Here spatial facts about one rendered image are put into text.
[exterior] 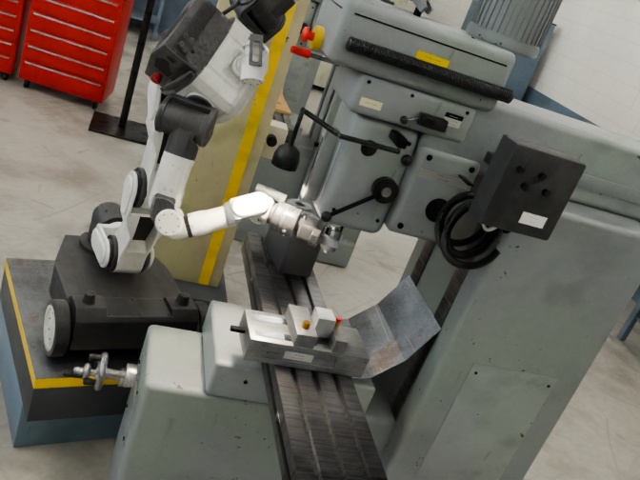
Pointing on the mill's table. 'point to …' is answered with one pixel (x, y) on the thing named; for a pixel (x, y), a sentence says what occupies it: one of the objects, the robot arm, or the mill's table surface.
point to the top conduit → (429, 70)
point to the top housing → (407, 41)
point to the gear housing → (400, 103)
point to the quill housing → (361, 170)
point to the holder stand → (292, 247)
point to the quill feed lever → (381, 191)
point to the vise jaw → (294, 314)
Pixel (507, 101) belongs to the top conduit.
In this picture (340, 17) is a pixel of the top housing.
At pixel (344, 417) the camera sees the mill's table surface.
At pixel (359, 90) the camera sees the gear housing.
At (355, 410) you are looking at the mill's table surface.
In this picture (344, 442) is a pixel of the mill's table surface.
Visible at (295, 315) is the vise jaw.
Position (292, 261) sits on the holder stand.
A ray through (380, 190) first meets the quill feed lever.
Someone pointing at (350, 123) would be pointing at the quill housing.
